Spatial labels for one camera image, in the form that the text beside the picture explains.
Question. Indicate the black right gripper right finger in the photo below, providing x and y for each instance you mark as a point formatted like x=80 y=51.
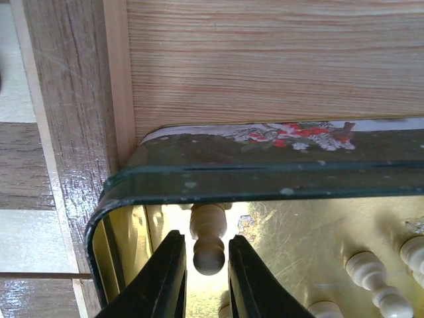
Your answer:
x=253 y=289

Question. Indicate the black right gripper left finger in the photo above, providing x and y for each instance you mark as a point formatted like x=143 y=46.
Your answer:
x=159 y=290

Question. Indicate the white pawn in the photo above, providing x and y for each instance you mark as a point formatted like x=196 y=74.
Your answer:
x=412 y=254
x=367 y=271
x=208 y=225
x=225 y=308
x=325 y=309

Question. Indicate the gold interior green tin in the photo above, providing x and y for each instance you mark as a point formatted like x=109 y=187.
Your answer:
x=307 y=196

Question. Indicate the wooden chess board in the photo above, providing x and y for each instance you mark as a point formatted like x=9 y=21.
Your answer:
x=76 y=56

